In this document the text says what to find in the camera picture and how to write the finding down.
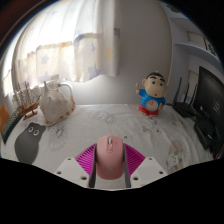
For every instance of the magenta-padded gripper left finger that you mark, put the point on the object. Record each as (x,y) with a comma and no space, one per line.
(75,168)

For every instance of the orange wooden chair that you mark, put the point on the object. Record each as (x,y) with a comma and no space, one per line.
(3,116)

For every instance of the black keyboard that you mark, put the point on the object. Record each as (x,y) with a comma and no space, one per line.
(10,125)

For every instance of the cartoon boy figure clock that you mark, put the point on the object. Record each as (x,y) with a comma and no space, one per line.
(152,96)

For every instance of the white printed tablecloth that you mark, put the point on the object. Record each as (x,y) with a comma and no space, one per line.
(140,128)

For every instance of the white wall shelf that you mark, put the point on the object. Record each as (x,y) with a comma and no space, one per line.
(200,50)

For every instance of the pink computer mouse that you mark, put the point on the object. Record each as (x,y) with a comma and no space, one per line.
(110,158)

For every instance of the white star-print curtain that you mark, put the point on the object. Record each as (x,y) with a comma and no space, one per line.
(66,40)

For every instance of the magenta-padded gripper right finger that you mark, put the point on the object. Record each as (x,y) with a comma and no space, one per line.
(146,168)

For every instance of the black router with antennas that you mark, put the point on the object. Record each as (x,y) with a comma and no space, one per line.
(183,108)

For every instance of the black computer monitor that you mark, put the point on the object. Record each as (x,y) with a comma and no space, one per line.
(210,106)

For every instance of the wooden sailing ship model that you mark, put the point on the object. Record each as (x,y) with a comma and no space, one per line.
(27,106)

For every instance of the dark grey cat-shaped mouse pad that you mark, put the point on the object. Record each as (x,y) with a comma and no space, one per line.
(28,145)

